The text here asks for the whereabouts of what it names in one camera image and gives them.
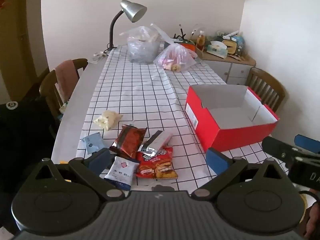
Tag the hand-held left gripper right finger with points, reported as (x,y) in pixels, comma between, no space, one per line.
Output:
(216,161)

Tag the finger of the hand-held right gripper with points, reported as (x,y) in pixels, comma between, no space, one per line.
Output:
(306,142)
(277,148)

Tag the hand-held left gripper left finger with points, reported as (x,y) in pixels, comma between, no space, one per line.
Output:
(98,158)

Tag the light blue snack packet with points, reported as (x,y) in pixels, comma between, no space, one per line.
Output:
(91,142)

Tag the white and blue snack packet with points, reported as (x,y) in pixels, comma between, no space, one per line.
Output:
(122,171)

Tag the red cardboard box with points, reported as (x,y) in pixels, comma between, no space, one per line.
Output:
(232,137)

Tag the dark red snack packet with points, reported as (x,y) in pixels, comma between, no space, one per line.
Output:
(128,138)

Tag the cream snack packet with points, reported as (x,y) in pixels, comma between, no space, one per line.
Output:
(108,118)

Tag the red chips packet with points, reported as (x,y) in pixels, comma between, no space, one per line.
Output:
(157,166)

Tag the silver snack packet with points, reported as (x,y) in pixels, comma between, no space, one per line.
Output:
(156,141)

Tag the clear bag of pink snacks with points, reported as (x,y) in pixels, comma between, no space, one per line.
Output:
(175,57)

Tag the person's right hand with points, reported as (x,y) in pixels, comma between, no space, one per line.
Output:
(314,220)

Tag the wooden chair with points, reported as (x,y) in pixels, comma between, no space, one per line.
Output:
(267,87)
(48,87)

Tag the pink cloth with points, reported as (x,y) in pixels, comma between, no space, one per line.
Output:
(67,78)

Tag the white cabinet with wooden top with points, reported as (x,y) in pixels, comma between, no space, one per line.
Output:
(232,71)

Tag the clear plastic wrapper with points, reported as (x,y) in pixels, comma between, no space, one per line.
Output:
(98,55)

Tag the green and white tissue box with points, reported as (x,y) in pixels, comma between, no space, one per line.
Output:
(217,49)

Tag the blue package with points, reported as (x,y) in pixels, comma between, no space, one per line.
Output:
(239,42)

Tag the yellow tissue box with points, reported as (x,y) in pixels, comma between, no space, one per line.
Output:
(231,45)

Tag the large clear plastic bag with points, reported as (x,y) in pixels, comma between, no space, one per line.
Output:
(142,47)

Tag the jar of amber liquid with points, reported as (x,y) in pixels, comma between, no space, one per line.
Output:
(200,41)

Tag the white tube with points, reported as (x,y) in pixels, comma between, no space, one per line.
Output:
(233,33)

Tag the orange container with brushes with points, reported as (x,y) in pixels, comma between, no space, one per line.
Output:
(180,35)

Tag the clear round container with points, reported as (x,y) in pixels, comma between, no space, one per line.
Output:
(197,30)

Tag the brown wooden door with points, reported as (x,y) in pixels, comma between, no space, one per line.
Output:
(12,42)

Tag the silver desk lamp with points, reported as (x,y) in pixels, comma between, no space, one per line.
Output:
(132,10)

